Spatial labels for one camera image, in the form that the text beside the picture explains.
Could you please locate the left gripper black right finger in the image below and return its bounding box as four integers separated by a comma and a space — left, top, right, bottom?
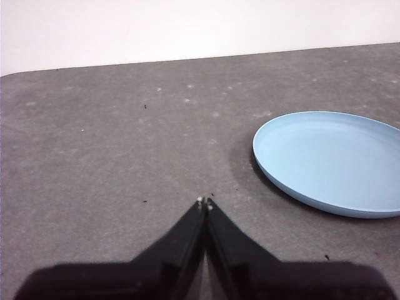
206, 197, 398, 300

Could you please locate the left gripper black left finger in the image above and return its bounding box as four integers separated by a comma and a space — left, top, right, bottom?
12, 196, 206, 300

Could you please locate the blue round plate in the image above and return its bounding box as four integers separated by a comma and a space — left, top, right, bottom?
252, 111, 400, 219

